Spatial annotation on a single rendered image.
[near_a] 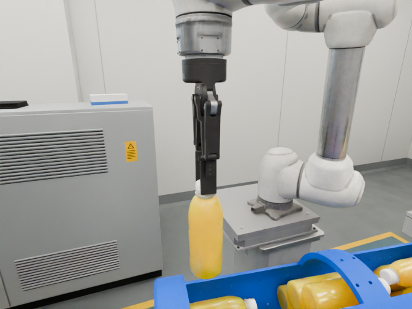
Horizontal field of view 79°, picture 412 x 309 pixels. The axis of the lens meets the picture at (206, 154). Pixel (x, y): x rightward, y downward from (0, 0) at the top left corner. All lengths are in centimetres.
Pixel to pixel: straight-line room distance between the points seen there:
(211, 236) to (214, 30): 36
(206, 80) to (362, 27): 58
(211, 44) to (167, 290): 46
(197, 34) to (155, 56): 265
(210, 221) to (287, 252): 73
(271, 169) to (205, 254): 61
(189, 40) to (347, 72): 61
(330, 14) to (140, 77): 240
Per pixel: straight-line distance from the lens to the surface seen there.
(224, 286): 77
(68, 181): 188
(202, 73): 40
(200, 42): 40
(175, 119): 311
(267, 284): 82
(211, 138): 40
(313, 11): 90
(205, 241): 51
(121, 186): 188
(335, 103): 93
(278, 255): 115
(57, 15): 277
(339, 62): 91
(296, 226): 113
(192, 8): 41
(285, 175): 104
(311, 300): 69
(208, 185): 46
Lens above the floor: 164
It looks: 17 degrees down
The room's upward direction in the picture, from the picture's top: straight up
